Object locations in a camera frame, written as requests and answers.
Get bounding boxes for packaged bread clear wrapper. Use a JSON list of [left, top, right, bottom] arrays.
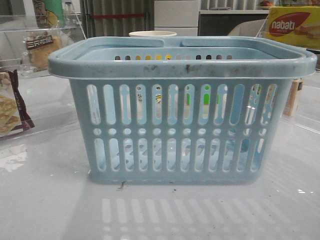
[[25, 31, 62, 72]]

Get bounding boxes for light blue plastic basket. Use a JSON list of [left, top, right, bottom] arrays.
[[48, 36, 317, 185]]

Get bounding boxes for white paper cup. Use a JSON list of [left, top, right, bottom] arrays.
[[128, 30, 177, 38]]

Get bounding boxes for white drawer cabinet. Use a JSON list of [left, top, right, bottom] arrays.
[[154, 0, 201, 36]]

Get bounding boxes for clear acrylic stand right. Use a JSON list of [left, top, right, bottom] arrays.
[[255, 16, 320, 55]]

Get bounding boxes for small tan cardboard box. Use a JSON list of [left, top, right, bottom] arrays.
[[282, 78, 304, 117]]

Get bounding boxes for brown cracker snack bag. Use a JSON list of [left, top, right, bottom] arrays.
[[0, 69, 35, 139]]

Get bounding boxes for green yellow cartoon package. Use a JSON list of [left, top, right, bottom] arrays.
[[32, 0, 65, 29]]

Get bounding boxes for clear acrylic shelf left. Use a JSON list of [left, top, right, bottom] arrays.
[[0, 13, 85, 79]]

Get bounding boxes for yellow nabati wafer box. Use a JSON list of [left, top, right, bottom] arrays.
[[264, 6, 320, 50]]

